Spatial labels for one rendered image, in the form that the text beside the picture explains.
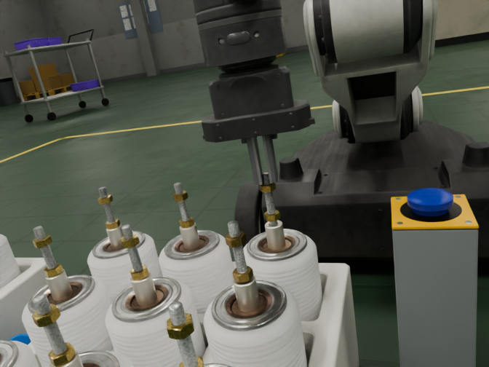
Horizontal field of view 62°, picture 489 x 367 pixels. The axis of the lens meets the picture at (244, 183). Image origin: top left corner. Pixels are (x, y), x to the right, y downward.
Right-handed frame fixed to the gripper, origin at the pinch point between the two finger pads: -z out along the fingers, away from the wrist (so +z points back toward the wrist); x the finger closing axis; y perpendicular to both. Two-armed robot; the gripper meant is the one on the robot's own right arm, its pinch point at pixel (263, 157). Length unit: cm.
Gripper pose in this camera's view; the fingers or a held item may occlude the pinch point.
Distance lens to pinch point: 46.9
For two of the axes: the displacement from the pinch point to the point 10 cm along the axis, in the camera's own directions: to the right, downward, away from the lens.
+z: -1.7, -9.3, -3.3
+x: 9.8, -1.3, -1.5
